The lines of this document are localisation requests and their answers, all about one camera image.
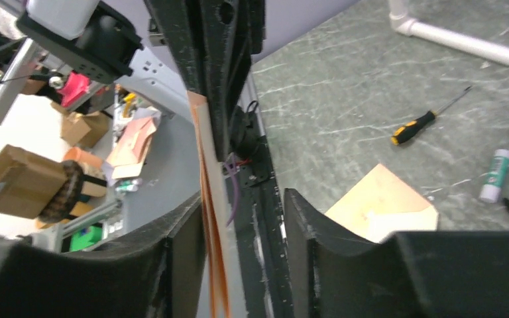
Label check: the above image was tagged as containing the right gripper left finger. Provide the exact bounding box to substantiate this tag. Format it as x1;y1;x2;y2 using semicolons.
0;195;206;317

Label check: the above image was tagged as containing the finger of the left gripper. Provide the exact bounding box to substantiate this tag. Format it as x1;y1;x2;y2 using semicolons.
145;0;266;160

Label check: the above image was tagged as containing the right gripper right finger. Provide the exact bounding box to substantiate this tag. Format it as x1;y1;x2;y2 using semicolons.
284;189;509;317

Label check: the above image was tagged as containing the brown paper letter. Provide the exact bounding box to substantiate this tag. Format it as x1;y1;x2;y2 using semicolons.
187;91;232;317

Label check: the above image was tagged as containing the green white glue stick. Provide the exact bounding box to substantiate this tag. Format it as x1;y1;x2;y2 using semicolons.
479;149;509;203

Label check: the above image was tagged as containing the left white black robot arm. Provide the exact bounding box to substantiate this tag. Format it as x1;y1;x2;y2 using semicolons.
17;1;266;161

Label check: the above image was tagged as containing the pile of brown envelopes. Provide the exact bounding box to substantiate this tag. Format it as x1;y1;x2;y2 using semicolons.
105;116;157;180

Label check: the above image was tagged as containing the yellow black screwdriver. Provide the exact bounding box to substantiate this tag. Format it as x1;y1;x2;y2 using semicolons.
390;85;473;145

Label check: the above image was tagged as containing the cardboard box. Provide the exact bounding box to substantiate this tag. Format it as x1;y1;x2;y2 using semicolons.
0;145;67;219

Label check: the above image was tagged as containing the aluminium table frame rail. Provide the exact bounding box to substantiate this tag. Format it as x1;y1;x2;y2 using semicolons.
0;37;264;253

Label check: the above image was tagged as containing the white PVC pipe frame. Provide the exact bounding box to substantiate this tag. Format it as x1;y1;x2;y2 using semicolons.
388;0;509;67

